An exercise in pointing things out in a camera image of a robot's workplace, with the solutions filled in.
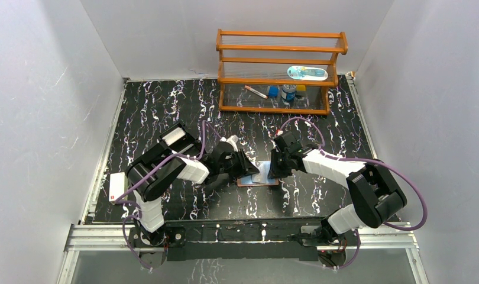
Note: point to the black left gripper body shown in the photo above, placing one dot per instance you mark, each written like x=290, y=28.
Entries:
x=239, y=164

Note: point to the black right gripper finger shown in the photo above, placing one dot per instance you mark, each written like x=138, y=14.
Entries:
x=273, y=171
x=280, y=171

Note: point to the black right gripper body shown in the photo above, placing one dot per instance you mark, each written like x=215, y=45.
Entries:
x=284, y=157

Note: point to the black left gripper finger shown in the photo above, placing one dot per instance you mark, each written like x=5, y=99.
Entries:
x=238, y=171
x=245, y=163

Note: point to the white VIP card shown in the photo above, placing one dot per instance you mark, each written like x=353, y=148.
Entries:
x=262, y=176

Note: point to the brown leather card holder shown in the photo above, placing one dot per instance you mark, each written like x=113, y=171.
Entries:
x=246, y=181

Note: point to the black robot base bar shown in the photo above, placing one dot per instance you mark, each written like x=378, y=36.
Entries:
x=300, y=238

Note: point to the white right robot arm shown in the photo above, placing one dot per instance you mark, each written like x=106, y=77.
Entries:
x=375, y=194

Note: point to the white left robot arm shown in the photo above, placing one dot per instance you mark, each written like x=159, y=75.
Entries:
x=152, y=174

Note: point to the black card dispenser box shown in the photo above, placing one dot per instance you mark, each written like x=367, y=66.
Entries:
x=178, y=139

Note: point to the white red card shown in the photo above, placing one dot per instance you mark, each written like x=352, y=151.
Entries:
x=118, y=184

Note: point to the blue white can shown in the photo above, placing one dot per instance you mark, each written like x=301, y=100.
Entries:
x=288, y=93

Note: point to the small blue cube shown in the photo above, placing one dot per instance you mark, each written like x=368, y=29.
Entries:
x=272, y=91

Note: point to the small yellow block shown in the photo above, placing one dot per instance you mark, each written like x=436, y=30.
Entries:
x=300, y=90

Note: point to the red white marker pen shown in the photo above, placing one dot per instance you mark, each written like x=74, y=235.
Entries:
x=261, y=95

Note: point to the blue white packaged item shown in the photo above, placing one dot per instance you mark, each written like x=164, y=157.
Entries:
x=307, y=73

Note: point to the orange wooden shelf rack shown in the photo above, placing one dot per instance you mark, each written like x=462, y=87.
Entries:
x=261, y=58

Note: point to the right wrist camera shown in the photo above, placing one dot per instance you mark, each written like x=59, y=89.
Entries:
x=287, y=142

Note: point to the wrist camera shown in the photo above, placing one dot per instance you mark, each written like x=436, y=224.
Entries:
x=287, y=142
x=232, y=141

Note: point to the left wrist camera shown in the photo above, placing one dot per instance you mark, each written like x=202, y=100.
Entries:
x=232, y=141

